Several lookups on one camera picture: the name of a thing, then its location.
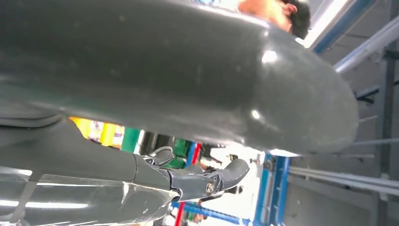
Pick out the red metal post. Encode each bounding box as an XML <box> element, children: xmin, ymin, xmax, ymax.
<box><xmin>174</xmin><ymin>143</ymin><xmax>202</xmax><ymax>226</ymax></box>

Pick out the blue metal rack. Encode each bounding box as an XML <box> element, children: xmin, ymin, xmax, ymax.
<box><xmin>170</xmin><ymin>0</ymin><xmax>379</xmax><ymax>226</ymax></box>

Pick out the person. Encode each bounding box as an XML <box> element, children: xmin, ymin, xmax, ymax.
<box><xmin>238</xmin><ymin>0</ymin><xmax>311</xmax><ymax>40</ymax></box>

